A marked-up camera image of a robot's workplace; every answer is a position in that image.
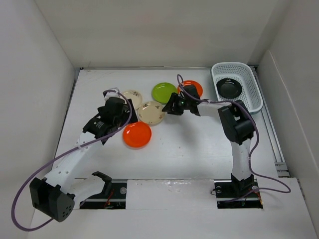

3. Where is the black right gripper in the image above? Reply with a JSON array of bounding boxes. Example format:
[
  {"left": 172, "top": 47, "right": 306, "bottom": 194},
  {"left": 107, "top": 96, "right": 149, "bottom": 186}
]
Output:
[{"left": 162, "top": 92, "right": 191, "bottom": 116}]

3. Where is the cream plate with leaf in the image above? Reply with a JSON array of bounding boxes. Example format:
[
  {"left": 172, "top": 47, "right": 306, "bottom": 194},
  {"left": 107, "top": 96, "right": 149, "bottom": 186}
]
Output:
[{"left": 122, "top": 90, "right": 143, "bottom": 110}]

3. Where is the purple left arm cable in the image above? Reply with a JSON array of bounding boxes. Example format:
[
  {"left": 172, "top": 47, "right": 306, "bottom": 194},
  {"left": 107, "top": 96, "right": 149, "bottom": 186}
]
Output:
[{"left": 11, "top": 89, "right": 134, "bottom": 231}]

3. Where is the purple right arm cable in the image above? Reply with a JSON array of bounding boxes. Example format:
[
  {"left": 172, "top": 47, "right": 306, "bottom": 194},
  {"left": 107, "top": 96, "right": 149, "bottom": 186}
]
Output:
[{"left": 176, "top": 74, "right": 292, "bottom": 204}]

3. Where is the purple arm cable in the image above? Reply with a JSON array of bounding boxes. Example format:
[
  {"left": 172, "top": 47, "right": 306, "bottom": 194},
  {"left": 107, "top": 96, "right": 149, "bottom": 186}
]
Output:
[
  {"left": 11, "top": 89, "right": 134, "bottom": 231},
  {"left": 176, "top": 74, "right": 292, "bottom": 204}
]

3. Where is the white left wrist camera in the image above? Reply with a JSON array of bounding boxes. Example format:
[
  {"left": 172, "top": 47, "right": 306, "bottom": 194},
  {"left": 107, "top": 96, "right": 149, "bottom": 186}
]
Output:
[{"left": 103, "top": 87, "right": 120, "bottom": 101}]

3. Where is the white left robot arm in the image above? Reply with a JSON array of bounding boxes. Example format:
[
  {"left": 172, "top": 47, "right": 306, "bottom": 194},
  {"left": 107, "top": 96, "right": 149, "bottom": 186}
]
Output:
[{"left": 29, "top": 97, "right": 138, "bottom": 222}]

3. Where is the black metal base rail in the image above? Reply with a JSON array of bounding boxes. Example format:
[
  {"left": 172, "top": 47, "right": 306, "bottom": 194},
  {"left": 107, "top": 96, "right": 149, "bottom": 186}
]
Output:
[{"left": 75, "top": 179, "right": 263, "bottom": 210}]

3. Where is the orange plate near left arm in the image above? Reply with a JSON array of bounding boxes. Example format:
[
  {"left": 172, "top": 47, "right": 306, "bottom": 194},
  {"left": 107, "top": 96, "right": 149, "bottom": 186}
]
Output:
[{"left": 123, "top": 121, "right": 152, "bottom": 148}]

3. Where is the beige plate with red stamps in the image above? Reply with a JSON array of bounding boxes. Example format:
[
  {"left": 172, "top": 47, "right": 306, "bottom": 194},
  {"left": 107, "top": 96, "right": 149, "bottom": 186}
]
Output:
[{"left": 138, "top": 101, "right": 165, "bottom": 125}]

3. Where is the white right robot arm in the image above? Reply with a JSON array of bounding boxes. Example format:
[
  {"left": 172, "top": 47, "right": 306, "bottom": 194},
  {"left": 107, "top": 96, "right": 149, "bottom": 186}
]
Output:
[{"left": 162, "top": 85, "right": 256, "bottom": 197}]

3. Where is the white perforated plastic bin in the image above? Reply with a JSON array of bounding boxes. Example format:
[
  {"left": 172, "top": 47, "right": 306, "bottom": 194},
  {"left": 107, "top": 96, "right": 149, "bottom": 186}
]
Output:
[{"left": 211, "top": 62, "right": 264, "bottom": 115}]

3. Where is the orange plate near green plate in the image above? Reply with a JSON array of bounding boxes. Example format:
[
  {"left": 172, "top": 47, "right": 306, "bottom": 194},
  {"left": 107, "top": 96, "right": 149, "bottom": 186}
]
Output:
[{"left": 181, "top": 80, "right": 203, "bottom": 97}]

